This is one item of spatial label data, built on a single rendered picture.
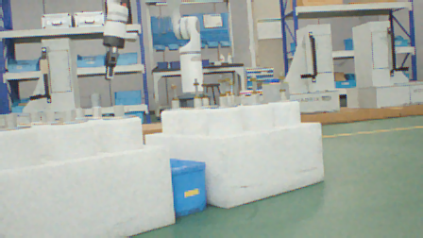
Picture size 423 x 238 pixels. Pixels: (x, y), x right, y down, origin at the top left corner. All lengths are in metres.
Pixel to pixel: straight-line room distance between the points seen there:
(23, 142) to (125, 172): 0.21
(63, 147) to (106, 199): 0.14
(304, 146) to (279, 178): 0.14
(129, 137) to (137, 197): 0.13
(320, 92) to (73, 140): 2.87
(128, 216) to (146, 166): 0.11
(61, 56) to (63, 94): 0.29
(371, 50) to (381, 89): 0.33
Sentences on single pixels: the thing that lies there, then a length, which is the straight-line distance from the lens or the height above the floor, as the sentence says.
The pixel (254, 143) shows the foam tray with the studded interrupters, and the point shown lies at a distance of 1.17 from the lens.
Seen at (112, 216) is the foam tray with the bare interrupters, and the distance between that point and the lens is 0.96.
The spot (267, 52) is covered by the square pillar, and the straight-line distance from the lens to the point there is 7.82.
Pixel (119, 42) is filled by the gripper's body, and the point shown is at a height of 0.49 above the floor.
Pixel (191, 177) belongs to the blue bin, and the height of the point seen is 0.09.
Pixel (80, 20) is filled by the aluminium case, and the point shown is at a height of 1.41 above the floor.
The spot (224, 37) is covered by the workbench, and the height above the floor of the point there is 1.26.
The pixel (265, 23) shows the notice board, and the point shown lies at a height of 1.48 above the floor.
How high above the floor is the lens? 0.28
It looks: 3 degrees down
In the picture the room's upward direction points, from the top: 5 degrees counter-clockwise
